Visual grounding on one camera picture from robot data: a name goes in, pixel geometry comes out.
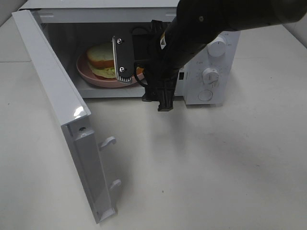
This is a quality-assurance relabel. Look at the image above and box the wrist camera with silver heatsink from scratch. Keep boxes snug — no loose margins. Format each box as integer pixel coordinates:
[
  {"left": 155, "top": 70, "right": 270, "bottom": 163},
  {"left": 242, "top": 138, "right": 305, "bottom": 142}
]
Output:
[{"left": 112, "top": 34, "right": 134, "bottom": 84}]

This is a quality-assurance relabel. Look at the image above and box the round white door button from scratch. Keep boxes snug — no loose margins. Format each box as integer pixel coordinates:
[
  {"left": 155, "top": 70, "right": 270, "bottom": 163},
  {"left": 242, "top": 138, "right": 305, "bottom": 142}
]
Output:
[{"left": 198, "top": 90, "right": 213, "bottom": 102}]

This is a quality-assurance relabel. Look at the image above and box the lower white timer knob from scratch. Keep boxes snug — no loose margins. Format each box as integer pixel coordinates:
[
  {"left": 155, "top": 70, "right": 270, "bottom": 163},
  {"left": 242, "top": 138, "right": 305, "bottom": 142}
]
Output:
[{"left": 202, "top": 68, "right": 220, "bottom": 85}]

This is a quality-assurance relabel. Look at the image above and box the white warning label sticker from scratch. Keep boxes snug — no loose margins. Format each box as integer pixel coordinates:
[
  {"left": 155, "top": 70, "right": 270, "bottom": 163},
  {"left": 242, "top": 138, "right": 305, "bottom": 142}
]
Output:
[{"left": 178, "top": 68, "right": 185, "bottom": 80}]

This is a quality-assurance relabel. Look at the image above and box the upper white power knob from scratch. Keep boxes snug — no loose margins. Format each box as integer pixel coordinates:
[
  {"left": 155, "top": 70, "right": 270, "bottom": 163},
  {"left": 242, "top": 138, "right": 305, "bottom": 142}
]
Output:
[{"left": 207, "top": 36, "right": 227, "bottom": 58}]

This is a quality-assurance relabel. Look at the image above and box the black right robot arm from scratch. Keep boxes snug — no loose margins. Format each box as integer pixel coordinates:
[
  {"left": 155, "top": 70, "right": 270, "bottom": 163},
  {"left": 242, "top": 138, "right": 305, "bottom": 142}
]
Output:
[{"left": 132, "top": 0, "right": 307, "bottom": 112}]

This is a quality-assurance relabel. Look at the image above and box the sandwich with lettuce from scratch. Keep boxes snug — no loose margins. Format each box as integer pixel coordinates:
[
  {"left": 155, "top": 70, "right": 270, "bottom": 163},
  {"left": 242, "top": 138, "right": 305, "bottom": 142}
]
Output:
[{"left": 86, "top": 43, "right": 144, "bottom": 81}]

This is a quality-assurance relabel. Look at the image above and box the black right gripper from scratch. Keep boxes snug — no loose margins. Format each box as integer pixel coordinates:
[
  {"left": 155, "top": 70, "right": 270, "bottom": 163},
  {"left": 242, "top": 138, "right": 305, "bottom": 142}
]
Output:
[{"left": 131, "top": 20, "right": 182, "bottom": 112}]

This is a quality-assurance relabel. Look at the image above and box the black camera cable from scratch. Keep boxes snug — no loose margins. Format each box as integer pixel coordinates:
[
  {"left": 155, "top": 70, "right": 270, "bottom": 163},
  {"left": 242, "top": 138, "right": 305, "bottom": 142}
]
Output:
[{"left": 133, "top": 31, "right": 173, "bottom": 88}]

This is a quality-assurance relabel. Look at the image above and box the white microwave door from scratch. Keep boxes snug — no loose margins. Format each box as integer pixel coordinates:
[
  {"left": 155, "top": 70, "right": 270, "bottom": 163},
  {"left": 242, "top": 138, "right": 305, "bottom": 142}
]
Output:
[{"left": 12, "top": 10, "right": 121, "bottom": 223}]

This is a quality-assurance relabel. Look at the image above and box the pink plate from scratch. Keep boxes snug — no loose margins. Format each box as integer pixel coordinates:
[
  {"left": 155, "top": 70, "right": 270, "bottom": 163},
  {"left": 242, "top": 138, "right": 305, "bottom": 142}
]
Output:
[{"left": 76, "top": 53, "right": 137, "bottom": 88}]

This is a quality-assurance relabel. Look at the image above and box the white microwave oven body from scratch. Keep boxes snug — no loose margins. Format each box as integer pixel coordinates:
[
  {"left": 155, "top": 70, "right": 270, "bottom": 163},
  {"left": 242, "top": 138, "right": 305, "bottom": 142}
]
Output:
[{"left": 13, "top": 0, "right": 240, "bottom": 105}]

